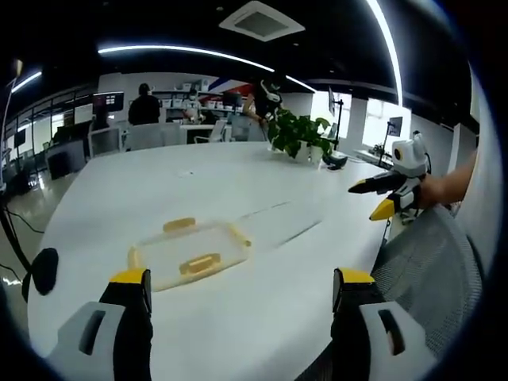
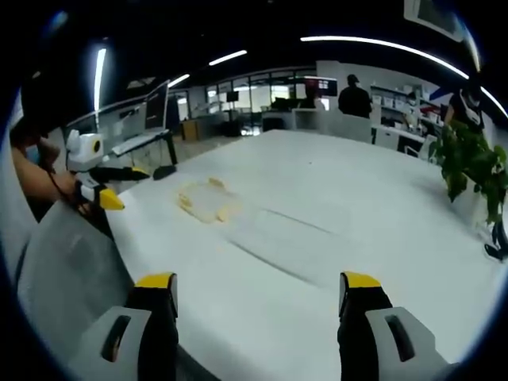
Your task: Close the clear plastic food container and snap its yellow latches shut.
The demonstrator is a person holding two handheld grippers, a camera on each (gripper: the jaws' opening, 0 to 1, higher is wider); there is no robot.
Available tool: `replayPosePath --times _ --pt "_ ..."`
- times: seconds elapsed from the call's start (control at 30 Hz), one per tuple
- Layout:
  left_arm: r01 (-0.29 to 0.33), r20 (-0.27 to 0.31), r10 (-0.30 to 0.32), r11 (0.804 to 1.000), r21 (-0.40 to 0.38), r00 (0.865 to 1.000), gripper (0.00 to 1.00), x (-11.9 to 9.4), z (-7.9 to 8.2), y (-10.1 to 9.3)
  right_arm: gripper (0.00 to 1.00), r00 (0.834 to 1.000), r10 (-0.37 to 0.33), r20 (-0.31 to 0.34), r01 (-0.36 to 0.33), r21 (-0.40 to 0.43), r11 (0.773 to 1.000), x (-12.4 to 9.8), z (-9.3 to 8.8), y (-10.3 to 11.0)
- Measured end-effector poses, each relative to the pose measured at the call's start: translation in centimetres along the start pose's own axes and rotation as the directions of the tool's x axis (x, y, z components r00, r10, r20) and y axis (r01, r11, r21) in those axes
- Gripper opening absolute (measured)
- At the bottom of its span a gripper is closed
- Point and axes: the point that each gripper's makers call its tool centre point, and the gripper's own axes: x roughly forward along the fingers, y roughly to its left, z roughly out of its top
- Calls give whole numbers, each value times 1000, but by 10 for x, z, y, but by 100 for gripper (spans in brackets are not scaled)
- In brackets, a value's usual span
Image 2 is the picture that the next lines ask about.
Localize wall screen with red picture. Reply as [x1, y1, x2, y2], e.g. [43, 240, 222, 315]
[304, 77, 339, 97]

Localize black object with strap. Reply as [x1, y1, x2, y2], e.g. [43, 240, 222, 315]
[483, 220, 508, 262]

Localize person's head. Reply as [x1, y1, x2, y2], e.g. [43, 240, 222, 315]
[10, 71, 83, 167]

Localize green potted plant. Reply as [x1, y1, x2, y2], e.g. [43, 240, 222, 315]
[429, 121, 508, 228]

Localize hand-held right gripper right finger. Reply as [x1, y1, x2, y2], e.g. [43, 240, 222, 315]
[337, 271, 461, 381]

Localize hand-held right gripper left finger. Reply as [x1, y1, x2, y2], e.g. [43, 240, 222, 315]
[69, 271, 179, 381]

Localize black monitor stand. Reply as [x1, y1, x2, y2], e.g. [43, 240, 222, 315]
[152, 130, 179, 181]

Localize white keyboard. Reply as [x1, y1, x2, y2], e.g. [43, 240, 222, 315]
[110, 132, 167, 156]

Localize cardboard box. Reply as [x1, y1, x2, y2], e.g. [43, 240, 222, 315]
[181, 119, 199, 141]

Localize white counter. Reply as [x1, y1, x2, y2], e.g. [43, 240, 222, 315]
[291, 108, 373, 142]

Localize white office chair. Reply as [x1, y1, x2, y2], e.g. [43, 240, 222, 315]
[403, 133, 438, 160]

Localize clear bag with yellow items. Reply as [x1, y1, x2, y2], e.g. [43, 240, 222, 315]
[174, 189, 234, 225]

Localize computer monitor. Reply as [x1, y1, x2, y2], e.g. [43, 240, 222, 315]
[144, 80, 171, 131]

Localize white storage shelves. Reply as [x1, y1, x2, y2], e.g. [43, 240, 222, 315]
[370, 84, 440, 122]

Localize long curved ceiling light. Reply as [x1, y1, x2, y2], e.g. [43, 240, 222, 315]
[299, 36, 470, 80]

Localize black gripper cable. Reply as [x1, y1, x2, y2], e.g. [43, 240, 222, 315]
[46, 165, 94, 217]

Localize cream plastic buckle part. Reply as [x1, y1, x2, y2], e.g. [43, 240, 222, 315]
[196, 176, 244, 208]

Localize ceiling air vent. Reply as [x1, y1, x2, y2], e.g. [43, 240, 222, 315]
[403, 0, 466, 43]

